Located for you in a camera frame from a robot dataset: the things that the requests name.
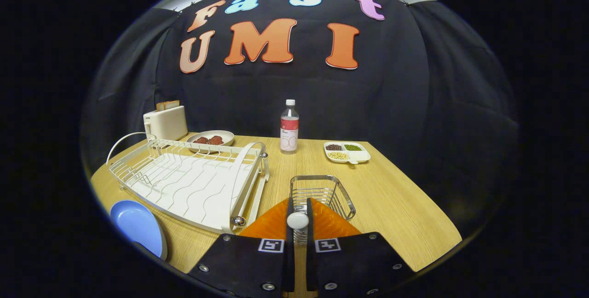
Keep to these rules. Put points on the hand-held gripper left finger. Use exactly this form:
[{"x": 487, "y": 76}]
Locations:
[{"x": 290, "y": 266}]

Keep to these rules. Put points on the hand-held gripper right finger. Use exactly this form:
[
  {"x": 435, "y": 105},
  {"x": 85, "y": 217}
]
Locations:
[{"x": 311, "y": 266}]

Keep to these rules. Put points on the blue plate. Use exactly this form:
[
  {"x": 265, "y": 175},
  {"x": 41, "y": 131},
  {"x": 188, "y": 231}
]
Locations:
[{"x": 138, "y": 226}]

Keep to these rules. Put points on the white divided dish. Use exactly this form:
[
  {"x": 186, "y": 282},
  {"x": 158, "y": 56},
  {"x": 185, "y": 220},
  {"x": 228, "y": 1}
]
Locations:
[{"x": 361, "y": 156}]

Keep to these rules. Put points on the beige round plate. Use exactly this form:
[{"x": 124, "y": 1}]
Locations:
[{"x": 228, "y": 136}]

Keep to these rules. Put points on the pile of yellow beans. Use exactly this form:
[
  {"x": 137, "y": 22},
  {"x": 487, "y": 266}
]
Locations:
[{"x": 338, "y": 156}]

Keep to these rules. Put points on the pile of dark beans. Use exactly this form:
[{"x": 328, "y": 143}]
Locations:
[{"x": 334, "y": 147}]

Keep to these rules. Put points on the pile of green beans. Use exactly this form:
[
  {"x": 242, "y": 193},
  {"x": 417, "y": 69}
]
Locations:
[{"x": 353, "y": 147}]

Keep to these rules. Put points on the clear bottle with red label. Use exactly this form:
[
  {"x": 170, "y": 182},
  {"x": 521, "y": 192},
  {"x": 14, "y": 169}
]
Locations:
[{"x": 289, "y": 137}]

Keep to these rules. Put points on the red meat piece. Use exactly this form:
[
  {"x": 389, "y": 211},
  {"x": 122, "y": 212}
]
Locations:
[
  {"x": 201, "y": 140},
  {"x": 216, "y": 140}
]

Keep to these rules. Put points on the cream toaster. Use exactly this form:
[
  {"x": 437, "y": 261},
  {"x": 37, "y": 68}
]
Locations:
[{"x": 168, "y": 123}]

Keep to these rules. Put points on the brown bread slice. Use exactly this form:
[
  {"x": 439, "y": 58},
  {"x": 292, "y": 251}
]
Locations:
[{"x": 168, "y": 105}]

